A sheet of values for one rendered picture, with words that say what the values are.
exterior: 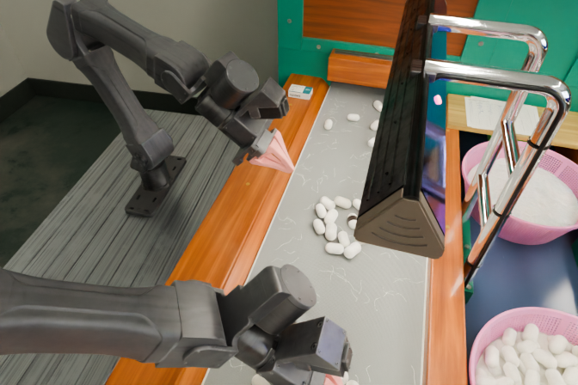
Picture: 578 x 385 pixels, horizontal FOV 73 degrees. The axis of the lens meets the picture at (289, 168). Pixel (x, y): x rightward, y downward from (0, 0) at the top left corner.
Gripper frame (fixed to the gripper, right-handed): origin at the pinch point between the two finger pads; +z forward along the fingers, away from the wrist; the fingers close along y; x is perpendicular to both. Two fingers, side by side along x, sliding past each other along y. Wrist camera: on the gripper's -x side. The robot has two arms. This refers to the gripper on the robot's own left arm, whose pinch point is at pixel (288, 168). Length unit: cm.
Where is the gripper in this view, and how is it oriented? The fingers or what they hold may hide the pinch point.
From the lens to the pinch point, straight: 72.5
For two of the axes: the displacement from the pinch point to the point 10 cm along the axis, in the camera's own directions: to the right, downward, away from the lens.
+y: 2.9, -6.5, 7.1
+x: -6.2, 4.3, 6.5
